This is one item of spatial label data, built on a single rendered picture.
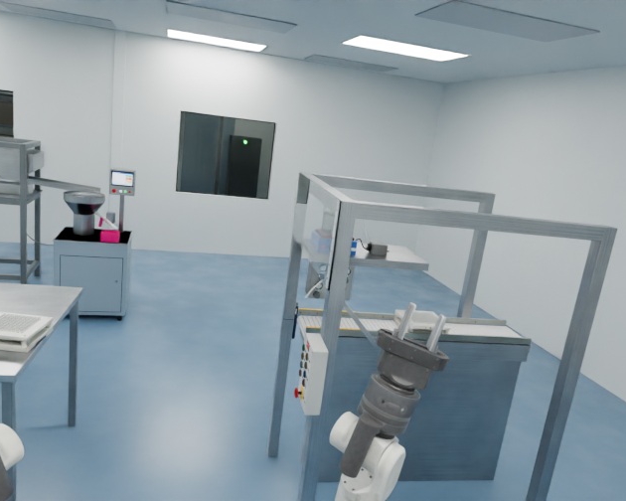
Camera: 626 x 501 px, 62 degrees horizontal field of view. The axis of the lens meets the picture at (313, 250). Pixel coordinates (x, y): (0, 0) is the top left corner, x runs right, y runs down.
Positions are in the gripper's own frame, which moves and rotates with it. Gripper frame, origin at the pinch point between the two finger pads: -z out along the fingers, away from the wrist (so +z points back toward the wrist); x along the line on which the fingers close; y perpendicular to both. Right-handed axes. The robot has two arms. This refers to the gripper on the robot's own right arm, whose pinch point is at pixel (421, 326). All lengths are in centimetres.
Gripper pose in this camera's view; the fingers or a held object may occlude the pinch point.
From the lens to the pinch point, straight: 89.3
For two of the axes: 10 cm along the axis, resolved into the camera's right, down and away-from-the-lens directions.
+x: -9.3, -3.7, 0.2
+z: -3.7, 9.2, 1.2
